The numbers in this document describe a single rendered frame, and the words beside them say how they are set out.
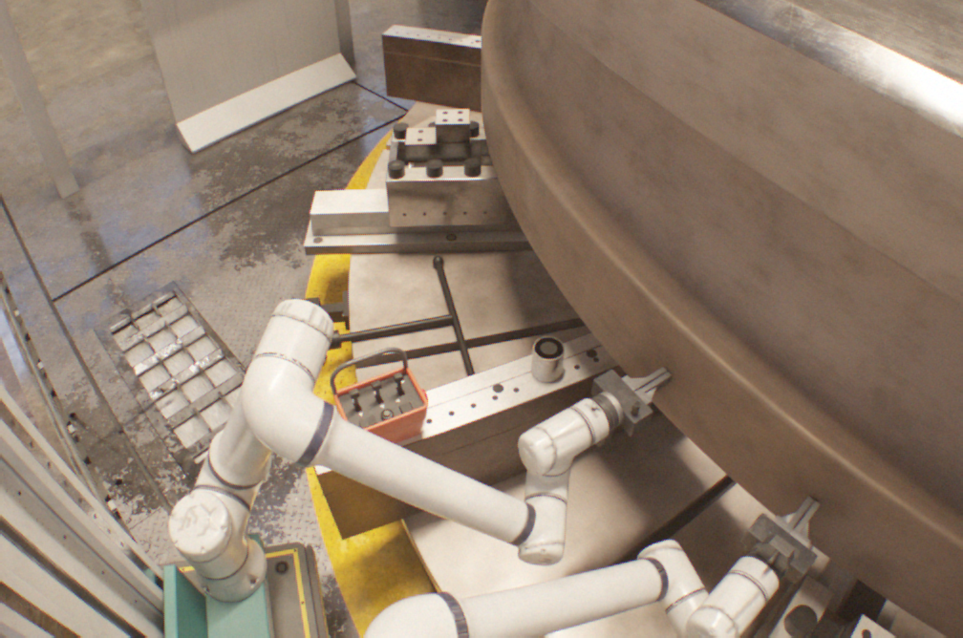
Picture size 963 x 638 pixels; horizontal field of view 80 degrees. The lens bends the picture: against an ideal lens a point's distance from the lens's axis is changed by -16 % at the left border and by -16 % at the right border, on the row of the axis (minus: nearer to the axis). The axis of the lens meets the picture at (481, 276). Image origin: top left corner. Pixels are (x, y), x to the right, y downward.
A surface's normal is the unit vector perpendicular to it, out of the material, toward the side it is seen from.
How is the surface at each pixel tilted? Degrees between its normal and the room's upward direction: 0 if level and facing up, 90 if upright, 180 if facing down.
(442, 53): 90
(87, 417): 0
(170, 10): 90
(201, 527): 12
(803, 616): 0
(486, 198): 90
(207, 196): 0
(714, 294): 44
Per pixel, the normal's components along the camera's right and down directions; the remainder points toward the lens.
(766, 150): -0.84, 0.37
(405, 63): -0.36, 0.65
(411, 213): 0.03, 0.69
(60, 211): 0.00, -0.72
